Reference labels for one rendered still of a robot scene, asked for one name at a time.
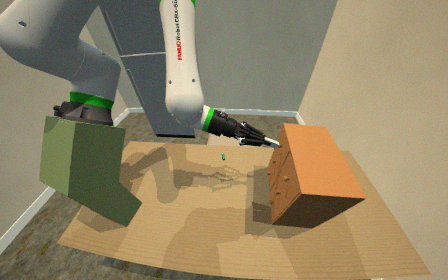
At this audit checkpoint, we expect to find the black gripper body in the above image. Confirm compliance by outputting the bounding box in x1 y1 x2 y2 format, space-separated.
222 117 247 140

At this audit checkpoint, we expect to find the orange chest of drawers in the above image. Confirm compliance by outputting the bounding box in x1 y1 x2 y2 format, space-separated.
272 123 367 228

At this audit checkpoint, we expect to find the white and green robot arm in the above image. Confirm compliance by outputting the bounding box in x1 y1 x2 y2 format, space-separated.
0 0 228 136

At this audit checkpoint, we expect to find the brown wooden drawer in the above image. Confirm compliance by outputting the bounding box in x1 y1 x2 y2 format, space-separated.
272 148 282 180
269 184 279 222
282 154 300 205
275 171 288 215
277 126 290 167
267 158 275 190

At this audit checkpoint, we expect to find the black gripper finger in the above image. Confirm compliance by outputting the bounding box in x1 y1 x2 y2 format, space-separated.
236 129 279 149
240 121 279 143

